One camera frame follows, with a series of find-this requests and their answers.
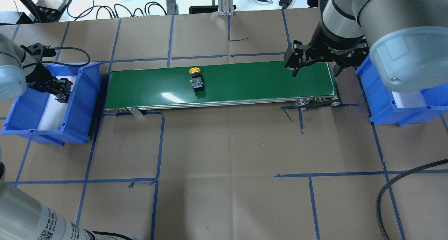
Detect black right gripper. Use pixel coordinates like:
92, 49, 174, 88
283, 21, 370, 77

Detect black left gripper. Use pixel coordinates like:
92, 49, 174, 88
27, 64, 72, 102

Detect yellow push button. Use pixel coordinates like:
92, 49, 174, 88
189, 67, 205, 92

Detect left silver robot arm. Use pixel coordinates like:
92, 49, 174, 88
0, 34, 72, 103

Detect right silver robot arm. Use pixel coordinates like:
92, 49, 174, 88
284, 0, 448, 93

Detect white foam in source bin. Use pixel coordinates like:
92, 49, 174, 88
38, 93, 68, 130

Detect blue source bin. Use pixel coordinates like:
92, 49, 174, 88
1, 62, 103, 146

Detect blue destination bin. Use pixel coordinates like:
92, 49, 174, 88
355, 56, 448, 126

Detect white foam in destination bin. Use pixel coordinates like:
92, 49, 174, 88
391, 91, 427, 109

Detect green conveyor belt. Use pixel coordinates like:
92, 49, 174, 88
104, 61, 342, 114

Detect black power adapter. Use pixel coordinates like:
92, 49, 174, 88
166, 0, 179, 15

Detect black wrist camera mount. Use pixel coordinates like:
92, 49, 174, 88
20, 43, 57, 61

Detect black braided left cable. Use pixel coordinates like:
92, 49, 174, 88
35, 47, 91, 67

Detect aluminium frame post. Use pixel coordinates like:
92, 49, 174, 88
218, 0, 235, 16

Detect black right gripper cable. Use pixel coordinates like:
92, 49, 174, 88
376, 158, 448, 240

